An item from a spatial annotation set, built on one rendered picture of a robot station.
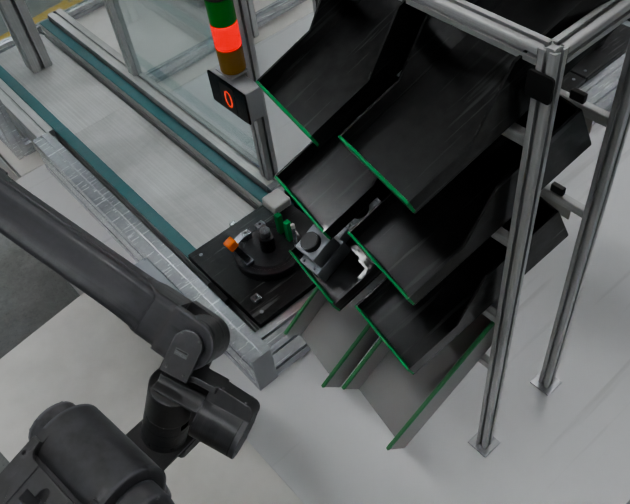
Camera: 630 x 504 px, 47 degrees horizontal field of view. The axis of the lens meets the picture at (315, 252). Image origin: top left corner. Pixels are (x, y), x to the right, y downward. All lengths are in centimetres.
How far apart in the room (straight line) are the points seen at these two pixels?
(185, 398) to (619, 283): 99
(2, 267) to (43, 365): 153
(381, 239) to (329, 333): 36
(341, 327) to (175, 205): 60
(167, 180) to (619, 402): 107
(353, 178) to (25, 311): 206
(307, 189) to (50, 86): 128
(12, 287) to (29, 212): 209
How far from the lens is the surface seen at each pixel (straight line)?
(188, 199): 167
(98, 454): 51
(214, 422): 83
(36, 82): 220
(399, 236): 91
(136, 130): 190
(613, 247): 162
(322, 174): 99
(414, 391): 115
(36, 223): 89
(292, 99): 89
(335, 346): 123
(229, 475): 133
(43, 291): 291
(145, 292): 83
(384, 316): 104
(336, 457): 131
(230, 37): 135
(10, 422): 153
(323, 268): 107
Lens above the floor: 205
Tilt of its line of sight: 49 degrees down
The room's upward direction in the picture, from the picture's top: 9 degrees counter-clockwise
